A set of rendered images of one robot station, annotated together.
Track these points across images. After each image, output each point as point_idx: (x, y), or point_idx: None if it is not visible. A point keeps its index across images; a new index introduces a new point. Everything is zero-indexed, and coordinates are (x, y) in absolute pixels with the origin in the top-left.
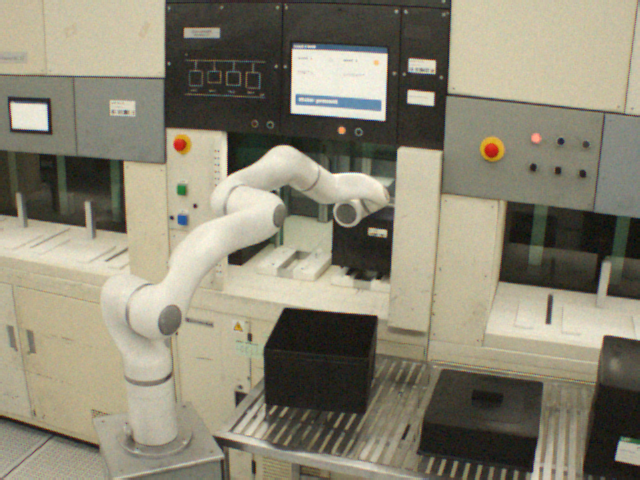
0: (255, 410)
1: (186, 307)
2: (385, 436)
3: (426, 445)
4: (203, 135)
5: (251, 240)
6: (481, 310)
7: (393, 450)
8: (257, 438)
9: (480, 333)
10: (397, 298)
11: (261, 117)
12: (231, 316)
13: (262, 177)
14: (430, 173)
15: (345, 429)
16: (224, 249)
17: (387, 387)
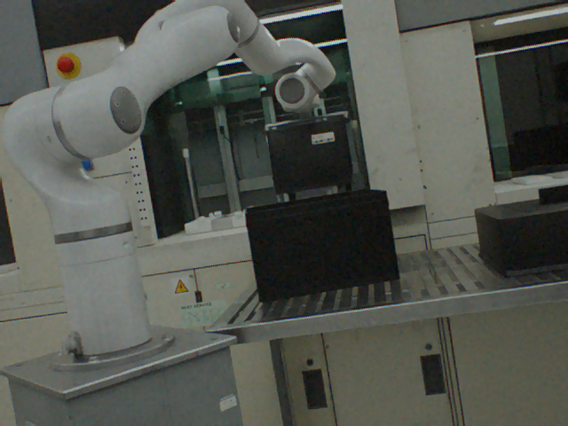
0: (251, 307)
1: (144, 108)
2: (446, 280)
3: (516, 257)
4: (95, 47)
5: (205, 58)
6: (484, 163)
7: (470, 283)
8: (273, 318)
9: (491, 194)
10: (378, 171)
11: (166, 4)
12: (169, 275)
13: (196, 8)
14: (383, 3)
15: (351, 391)
16: (175, 64)
17: (406, 265)
